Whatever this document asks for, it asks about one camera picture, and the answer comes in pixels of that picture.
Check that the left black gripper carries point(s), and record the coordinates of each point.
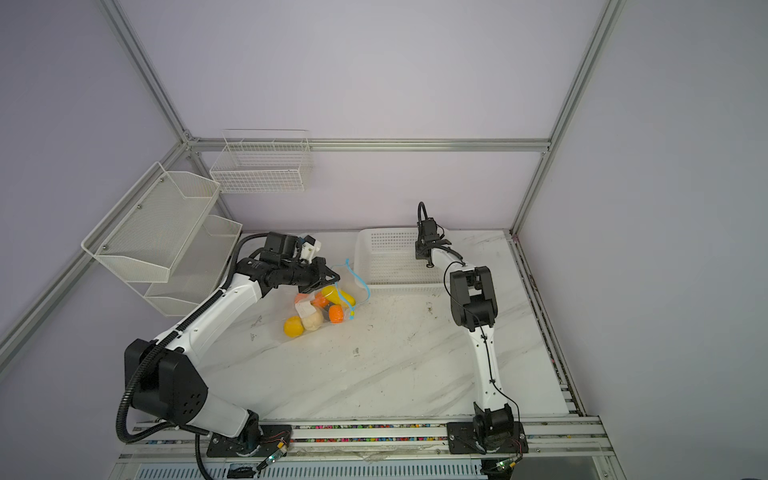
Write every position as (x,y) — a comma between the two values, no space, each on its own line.
(320,271)

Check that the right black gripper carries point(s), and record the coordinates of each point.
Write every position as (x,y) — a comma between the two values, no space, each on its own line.
(419,246)

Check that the yellow green mango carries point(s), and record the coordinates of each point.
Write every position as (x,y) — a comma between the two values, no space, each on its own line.
(338,296)

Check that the yellow peach fruit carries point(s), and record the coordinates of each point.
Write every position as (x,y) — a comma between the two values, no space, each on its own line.
(293,327)

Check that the white garlic bulb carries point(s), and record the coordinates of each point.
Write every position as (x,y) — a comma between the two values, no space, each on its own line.
(313,321)

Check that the clear zip top bag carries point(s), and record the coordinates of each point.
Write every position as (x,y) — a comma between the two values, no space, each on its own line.
(351,282)

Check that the orange tangerine top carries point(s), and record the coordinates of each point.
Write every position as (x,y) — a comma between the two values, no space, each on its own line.
(336,314)

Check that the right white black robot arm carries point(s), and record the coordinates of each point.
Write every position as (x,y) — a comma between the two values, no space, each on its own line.
(474,307)

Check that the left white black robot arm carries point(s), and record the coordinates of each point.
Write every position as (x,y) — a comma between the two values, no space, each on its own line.
(163,386)

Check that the white perforated plastic basket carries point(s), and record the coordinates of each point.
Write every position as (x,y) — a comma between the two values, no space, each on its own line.
(385,261)

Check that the white mesh two-tier shelf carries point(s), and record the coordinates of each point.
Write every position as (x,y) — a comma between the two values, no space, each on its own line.
(165,241)

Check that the white wire wall basket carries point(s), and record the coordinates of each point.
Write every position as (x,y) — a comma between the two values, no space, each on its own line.
(264,161)

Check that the aluminium front rail base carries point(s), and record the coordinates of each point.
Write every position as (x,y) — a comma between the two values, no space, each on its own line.
(548,448)

